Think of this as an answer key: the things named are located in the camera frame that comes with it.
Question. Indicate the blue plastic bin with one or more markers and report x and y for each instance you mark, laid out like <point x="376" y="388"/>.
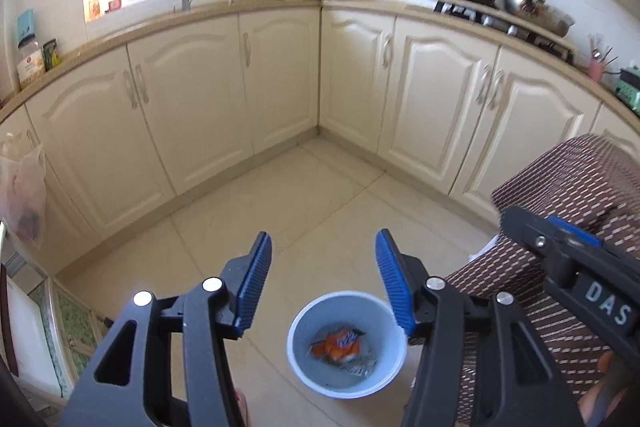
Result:
<point x="310" y="372"/>

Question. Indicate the plastic jar with red label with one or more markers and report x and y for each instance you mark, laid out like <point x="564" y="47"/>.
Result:
<point x="29" y="67"/>

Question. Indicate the small jar on windowsill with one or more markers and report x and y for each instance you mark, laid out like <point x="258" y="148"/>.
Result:
<point x="114" y="5"/>

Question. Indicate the small green packet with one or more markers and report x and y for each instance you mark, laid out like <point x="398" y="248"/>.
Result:
<point x="51" y="55"/>

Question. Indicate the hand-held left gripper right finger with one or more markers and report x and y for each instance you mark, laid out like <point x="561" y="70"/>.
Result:
<point x="392" y="287"/>

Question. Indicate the black gas stove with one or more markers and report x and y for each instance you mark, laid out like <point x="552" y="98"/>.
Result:
<point x="500" y="24"/>

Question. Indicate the orange snack bag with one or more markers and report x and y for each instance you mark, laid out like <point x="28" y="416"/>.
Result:
<point x="337" y="344"/>

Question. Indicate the person's right hand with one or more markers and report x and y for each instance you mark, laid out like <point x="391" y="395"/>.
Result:
<point x="592" y="402"/>

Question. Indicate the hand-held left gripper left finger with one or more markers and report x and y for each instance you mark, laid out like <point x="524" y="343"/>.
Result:
<point x="255" y="282"/>

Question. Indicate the green electric cooker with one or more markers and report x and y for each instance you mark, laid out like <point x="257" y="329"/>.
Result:
<point x="629" y="89"/>

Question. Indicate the beige kitchen countertop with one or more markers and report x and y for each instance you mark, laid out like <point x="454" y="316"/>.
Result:
<point x="210" y="9"/>

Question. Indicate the teal carton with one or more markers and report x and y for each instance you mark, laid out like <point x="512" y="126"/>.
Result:
<point x="25" y="24"/>

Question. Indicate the steel wok with glass lid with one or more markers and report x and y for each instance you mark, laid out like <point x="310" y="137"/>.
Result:
<point x="547" y="17"/>

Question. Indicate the bundle of chopsticks and spoons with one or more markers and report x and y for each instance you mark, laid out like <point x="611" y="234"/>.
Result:
<point x="600" y="49"/>

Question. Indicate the pink utensil holder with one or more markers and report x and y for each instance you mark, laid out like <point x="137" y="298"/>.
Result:
<point x="596" y="69"/>

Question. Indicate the translucent plastic bag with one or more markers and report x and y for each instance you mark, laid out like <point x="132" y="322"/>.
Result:
<point x="22" y="197"/>

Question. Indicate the clear plastic wrapper white label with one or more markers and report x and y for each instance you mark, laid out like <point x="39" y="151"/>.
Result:
<point x="360" y="367"/>

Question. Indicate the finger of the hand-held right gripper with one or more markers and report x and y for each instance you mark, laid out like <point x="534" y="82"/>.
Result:
<point x="525" y="227"/>
<point x="580" y="232"/>

